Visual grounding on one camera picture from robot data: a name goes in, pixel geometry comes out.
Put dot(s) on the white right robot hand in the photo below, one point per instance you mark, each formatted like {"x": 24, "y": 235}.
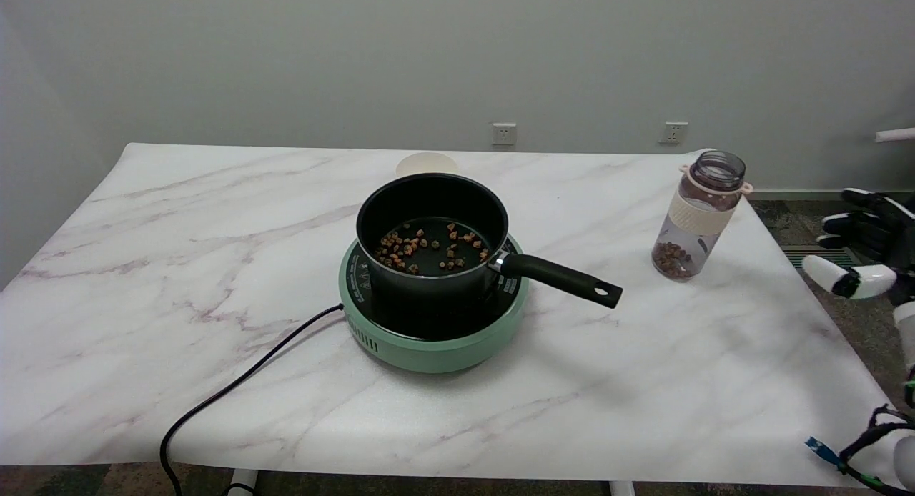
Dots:
{"x": 879, "y": 224}

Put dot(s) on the clear bottle with beige sleeve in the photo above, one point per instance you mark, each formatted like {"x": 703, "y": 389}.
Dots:
{"x": 704, "y": 214}

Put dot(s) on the beige round bottle lid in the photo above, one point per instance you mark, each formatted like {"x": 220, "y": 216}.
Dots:
{"x": 427, "y": 164}

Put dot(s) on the floor vent grille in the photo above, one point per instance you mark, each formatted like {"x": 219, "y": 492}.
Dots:
{"x": 804, "y": 256}

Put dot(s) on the white pipe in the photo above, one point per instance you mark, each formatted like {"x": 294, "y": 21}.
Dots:
{"x": 897, "y": 134}

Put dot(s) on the white table leg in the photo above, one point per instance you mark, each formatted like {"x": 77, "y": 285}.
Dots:
{"x": 622, "y": 489}
{"x": 243, "y": 482}

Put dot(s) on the green round induction cooker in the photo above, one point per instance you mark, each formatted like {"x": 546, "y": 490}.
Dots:
{"x": 429, "y": 353}

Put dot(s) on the brown nut pieces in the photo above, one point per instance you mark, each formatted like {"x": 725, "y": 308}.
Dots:
{"x": 407, "y": 249}

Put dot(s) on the white wall socket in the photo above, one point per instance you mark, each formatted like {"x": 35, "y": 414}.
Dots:
{"x": 673, "y": 133}
{"x": 504, "y": 134}

